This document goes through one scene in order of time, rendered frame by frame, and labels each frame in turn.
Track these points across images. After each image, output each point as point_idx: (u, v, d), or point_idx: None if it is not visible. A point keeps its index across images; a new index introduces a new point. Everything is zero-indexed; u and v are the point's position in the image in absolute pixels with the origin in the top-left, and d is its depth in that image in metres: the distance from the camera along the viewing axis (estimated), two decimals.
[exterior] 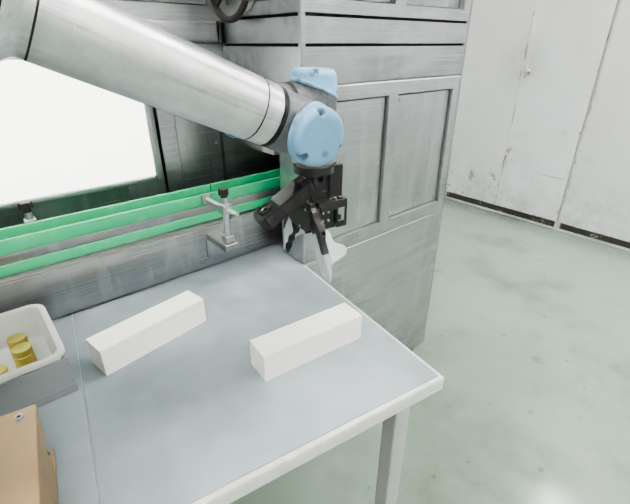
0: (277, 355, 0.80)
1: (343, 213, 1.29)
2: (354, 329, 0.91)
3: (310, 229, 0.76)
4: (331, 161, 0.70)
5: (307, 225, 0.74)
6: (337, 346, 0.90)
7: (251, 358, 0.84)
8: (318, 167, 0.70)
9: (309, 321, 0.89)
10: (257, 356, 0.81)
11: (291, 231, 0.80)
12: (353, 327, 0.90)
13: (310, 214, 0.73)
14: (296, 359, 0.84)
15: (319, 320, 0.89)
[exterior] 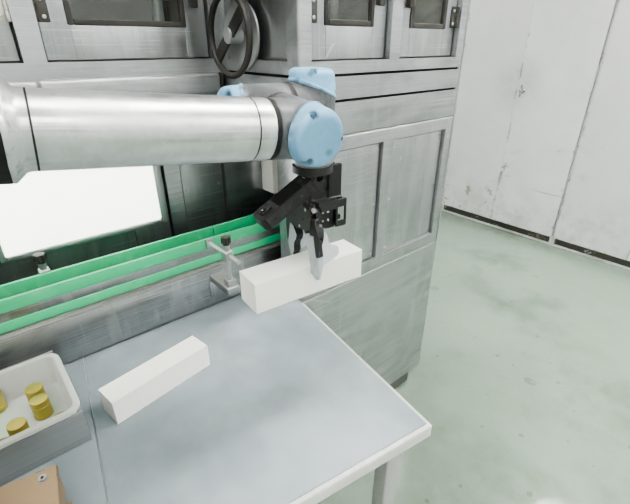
0: (269, 284, 0.73)
1: None
2: (354, 265, 0.84)
3: (310, 229, 0.76)
4: (330, 161, 0.70)
5: (307, 225, 0.74)
6: (335, 283, 0.83)
7: (242, 292, 0.78)
8: (317, 167, 0.70)
9: (305, 255, 0.82)
10: (248, 286, 0.74)
11: (295, 236, 0.79)
12: (352, 262, 0.83)
13: (310, 214, 0.73)
14: (291, 292, 0.77)
15: None
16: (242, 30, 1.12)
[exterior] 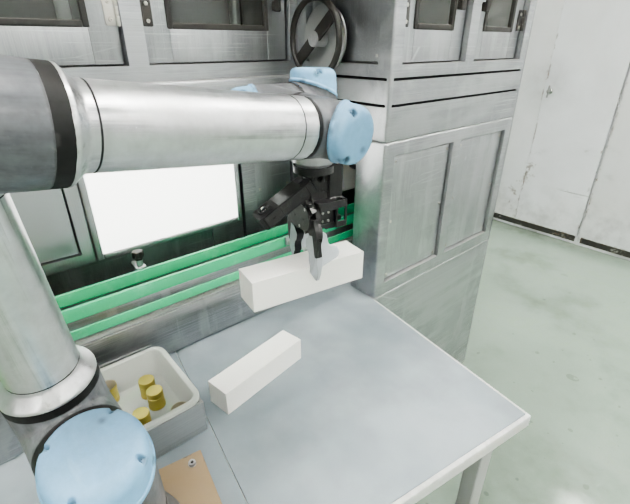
0: (267, 283, 0.74)
1: (408, 250, 1.38)
2: (355, 267, 0.84)
3: (310, 229, 0.76)
4: (330, 161, 0.70)
5: (306, 225, 0.74)
6: (335, 284, 0.83)
7: (241, 290, 0.78)
8: (317, 167, 0.70)
9: (305, 255, 0.82)
10: (246, 285, 0.75)
11: (295, 236, 0.79)
12: (353, 263, 0.83)
13: (309, 214, 0.73)
14: (289, 292, 0.77)
15: None
16: (327, 33, 1.15)
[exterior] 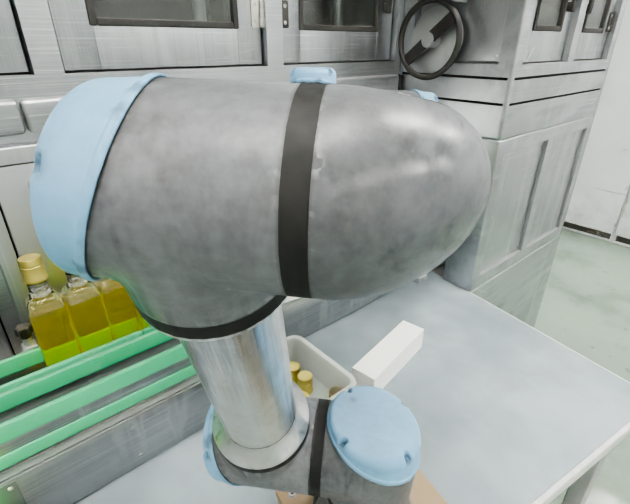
0: None
1: (500, 245, 1.43)
2: None
3: None
4: None
5: None
6: None
7: None
8: None
9: None
10: None
11: None
12: None
13: None
14: None
15: None
16: (439, 35, 1.19)
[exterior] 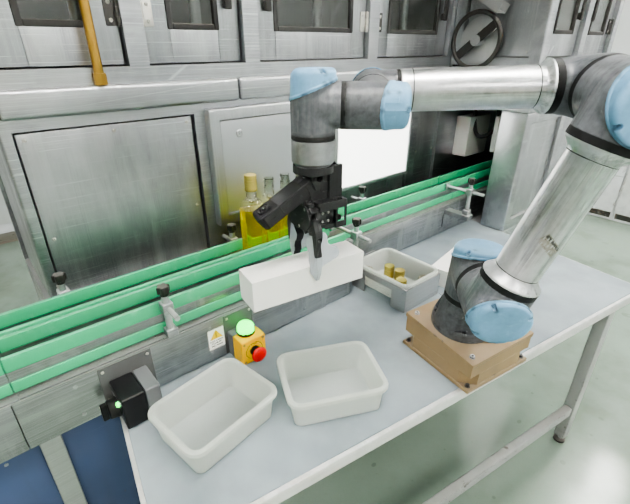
0: (267, 283, 0.74)
1: (524, 197, 1.86)
2: (355, 266, 0.84)
3: (309, 229, 0.76)
4: (330, 161, 0.70)
5: (306, 225, 0.74)
6: (335, 284, 0.83)
7: (241, 290, 0.78)
8: (317, 167, 0.70)
9: (305, 255, 0.82)
10: (246, 285, 0.75)
11: (295, 236, 0.79)
12: (353, 263, 0.83)
13: (309, 214, 0.73)
14: (289, 292, 0.77)
15: None
16: None
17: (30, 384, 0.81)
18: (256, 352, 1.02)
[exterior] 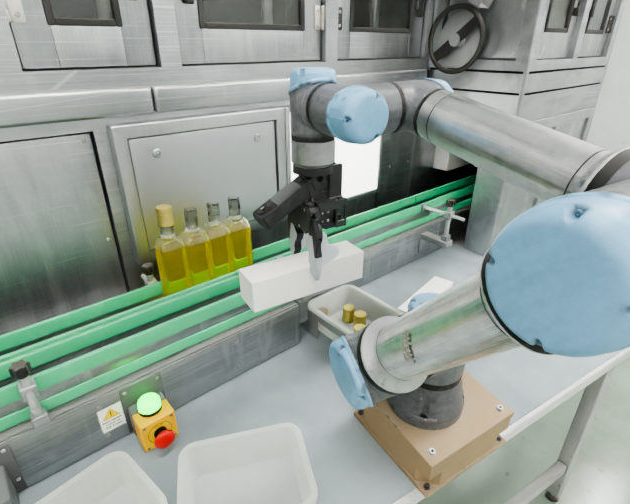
0: (267, 283, 0.74)
1: (513, 218, 1.64)
2: (355, 266, 0.84)
3: (309, 229, 0.76)
4: (330, 161, 0.70)
5: (306, 225, 0.74)
6: (335, 284, 0.83)
7: (241, 290, 0.78)
8: (317, 167, 0.70)
9: (305, 255, 0.82)
10: (246, 285, 0.75)
11: (295, 236, 0.79)
12: (353, 263, 0.83)
13: (309, 214, 0.73)
14: (289, 292, 0.77)
15: None
16: None
17: None
18: (159, 438, 0.80)
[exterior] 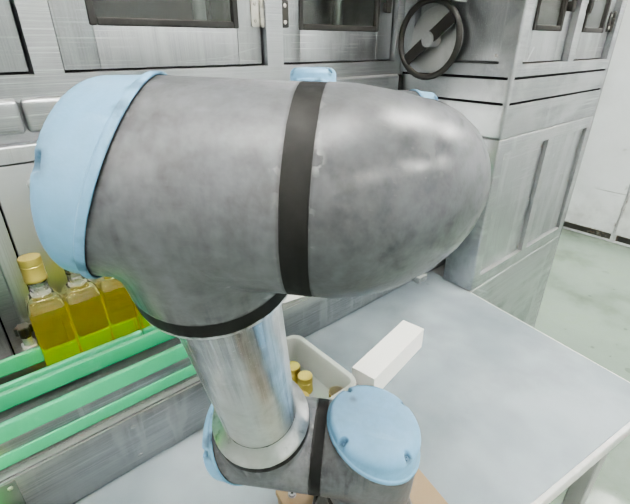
0: None
1: (500, 244, 1.42)
2: None
3: None
4: None
5: None
6: None
7: None
8: None
9: None
10: None
11: None
12: None
13: None
14: None
15: None
16: None
17: None
18: None
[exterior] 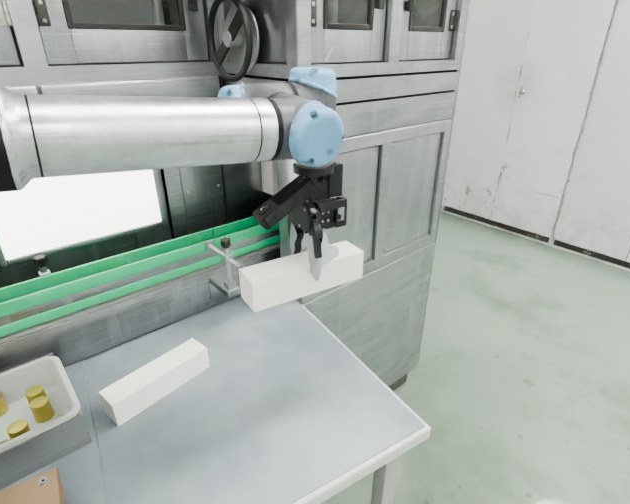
0: (267, 283, 0.74)
1: None
2: (355, 266, 0.84)
3: (310, 229, 0.76)
4: (330, 161, 0.70)
5: (306, 225, 0.74)
6: (335, 284, 0.83)
7: (241, 290, 0.78)
8: (317, 167, 0.70)
9: (305, 255, 0.82)
10: (246, 285, 0.75)
11: (295, 236, 0.79)
12: (353, 263, 0.83)
13: (309, 214, 0.73)
14: (289, 292, 0.77)
15: None
16: (242, 34, 1.12)
17: None
18: None
